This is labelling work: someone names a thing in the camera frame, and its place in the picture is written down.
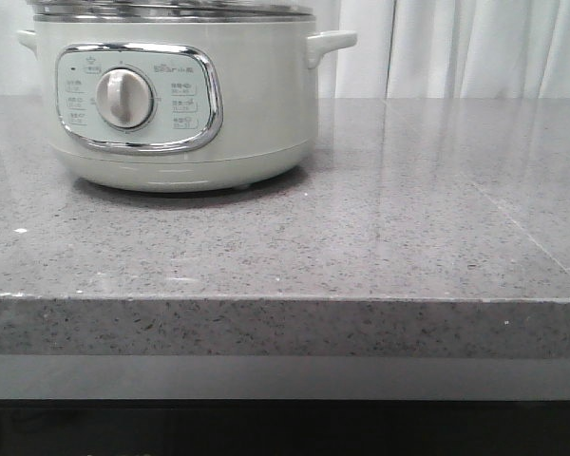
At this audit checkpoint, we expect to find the glass pot lid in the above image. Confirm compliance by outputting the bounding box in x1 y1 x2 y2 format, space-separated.
28 1 313 18

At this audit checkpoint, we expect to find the pale green electric cooking pot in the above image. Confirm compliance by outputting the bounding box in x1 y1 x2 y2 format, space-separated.
17 11 357 193

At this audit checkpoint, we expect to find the white curtain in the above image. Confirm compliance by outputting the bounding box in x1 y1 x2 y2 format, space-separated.
0 1 570 99

